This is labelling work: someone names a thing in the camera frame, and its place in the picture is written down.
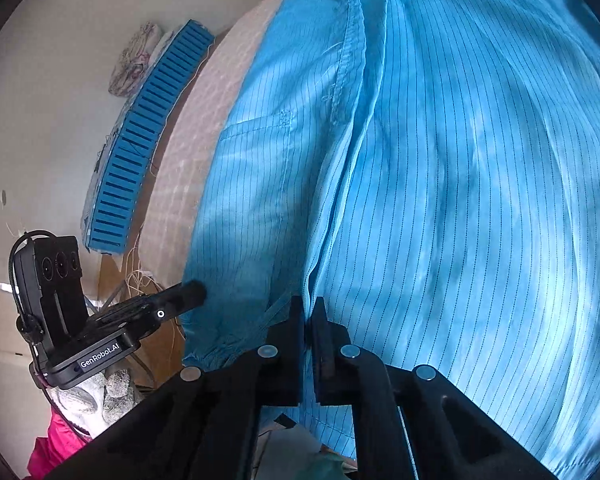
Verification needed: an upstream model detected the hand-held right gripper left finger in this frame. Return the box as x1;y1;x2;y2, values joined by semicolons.
45;296;306;480

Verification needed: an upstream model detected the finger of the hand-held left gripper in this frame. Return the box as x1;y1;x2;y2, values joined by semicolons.
82;280;207;337

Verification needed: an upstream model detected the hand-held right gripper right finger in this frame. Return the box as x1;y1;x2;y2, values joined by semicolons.
311;297;557;480

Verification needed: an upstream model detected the blue striped work coat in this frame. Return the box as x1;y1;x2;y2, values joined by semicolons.
181;0;600;480

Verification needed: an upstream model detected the person's left forearm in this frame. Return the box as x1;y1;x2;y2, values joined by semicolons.
26;404;95;479

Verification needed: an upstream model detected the person's left hand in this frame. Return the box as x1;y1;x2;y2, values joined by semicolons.
49;367;146;438

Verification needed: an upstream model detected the brown wooden board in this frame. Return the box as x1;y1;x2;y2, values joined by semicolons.
96;252;187;392

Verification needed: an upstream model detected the pale crumpled cloth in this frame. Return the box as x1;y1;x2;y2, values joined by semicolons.
257;412;358;480

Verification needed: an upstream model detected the pink plaid blanket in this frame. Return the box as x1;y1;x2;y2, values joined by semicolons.
136;0;295;361

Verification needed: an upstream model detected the blue slatted plastic panel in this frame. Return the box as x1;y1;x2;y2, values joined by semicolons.
81;19;216;256

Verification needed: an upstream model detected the floral cloth bundle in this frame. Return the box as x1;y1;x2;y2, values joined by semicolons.
107;21;177;97

